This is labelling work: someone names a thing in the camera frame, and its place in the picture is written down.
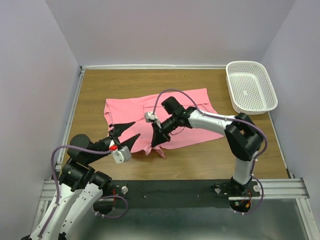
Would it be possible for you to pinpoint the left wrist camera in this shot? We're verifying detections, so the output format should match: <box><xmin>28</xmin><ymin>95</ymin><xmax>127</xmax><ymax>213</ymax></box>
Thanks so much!
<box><xmin>109</xmin><ymin>145</ymin><xmax>132</xmax><ymax>164</ymax></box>

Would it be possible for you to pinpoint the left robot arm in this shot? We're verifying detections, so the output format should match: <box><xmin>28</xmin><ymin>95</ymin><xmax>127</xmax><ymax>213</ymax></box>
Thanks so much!
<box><xmin>24</xmin><ymin>122</ymin><xmax>140</xmax><ymax>240</ymax></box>

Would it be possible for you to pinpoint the pink t shirt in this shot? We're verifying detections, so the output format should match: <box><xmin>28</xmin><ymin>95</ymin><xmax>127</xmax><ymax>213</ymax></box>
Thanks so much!
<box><xmin>104</xmin><ymin>88</ymin><xmax>224</xmax><ymax>157</ymax></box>

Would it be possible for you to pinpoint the aluminium frame rail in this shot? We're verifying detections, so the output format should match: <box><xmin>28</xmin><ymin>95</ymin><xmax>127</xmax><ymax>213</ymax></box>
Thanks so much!
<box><xmin>27</xmin><ymin>65</ymin><xmax>312</xmax><ymax>240</ymax></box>

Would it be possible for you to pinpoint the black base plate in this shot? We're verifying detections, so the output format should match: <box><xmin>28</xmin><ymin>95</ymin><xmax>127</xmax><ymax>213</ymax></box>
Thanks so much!
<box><xmin>111</xmin><ymin>179</ymin><xmax>260</xmax><ymax>210</ymax></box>

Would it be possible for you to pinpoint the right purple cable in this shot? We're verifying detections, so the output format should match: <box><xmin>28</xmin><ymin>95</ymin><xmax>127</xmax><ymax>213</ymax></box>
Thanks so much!
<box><xmin>152</xmin><ymin>89</ymin><xmax>270</xmax><ymax>216</ymax></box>

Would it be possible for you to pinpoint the white plastic basket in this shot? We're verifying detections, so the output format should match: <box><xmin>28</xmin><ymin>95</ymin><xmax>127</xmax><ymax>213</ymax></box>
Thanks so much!
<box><xmin>225</xmin><ymin>60</ymin><xmax>278</xmax><ymax>115</ymax></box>

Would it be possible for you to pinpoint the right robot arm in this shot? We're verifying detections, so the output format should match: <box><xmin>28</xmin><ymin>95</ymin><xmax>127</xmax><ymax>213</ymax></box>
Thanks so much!
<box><xmin>144</xmin><ymin>96</ymin><xmax>266</xmax><ymax>196</ymax></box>

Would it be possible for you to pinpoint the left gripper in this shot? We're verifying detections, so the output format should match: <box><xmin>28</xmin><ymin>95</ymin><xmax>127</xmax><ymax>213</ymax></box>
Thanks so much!
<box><xmin>85</xmin><ymin>120</ymin><xmax>142</xmax><ymax>164</ymax></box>

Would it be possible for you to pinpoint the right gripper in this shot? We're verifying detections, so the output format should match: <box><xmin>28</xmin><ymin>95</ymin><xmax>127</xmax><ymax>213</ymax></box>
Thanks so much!
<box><xmin>151</xmin><ymin>114</ymin><xmax>179</xmax><ymax>148</ymax></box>

